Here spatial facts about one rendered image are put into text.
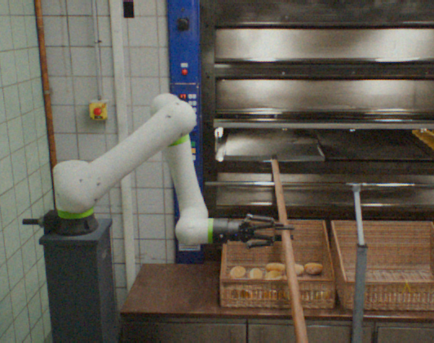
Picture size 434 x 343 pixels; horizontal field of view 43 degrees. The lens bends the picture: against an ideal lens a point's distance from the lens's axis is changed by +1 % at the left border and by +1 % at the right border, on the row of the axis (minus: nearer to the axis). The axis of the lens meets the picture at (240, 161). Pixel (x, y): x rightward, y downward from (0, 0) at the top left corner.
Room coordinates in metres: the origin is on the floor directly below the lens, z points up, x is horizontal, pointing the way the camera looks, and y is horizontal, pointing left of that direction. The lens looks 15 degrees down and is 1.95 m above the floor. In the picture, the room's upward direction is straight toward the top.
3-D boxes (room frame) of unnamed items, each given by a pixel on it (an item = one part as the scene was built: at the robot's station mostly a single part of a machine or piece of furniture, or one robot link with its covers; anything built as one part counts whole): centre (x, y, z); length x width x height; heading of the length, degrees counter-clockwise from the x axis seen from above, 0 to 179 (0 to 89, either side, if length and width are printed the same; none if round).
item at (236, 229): (1.85, 0.00, 1.18); 0.09 x 0.07 x 0.08; 88
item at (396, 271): (2.55, -0.77, 0.72); 0.56 x 0.49 x 0.28; 89
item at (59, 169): (1.82, 0.59, 1.36); 0.16 x 0.13 x 0.19; 21
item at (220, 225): (1.86, 0.07, 1.18); 0.12 x 0.06 x 0.09; 178
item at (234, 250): (2.57, -0.18, 0.72); 0.56 x 0.49 x 0.28; 89
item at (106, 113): (2.82, 0.74, 1.46); 0.10 x 0.07 x 0.10; 88
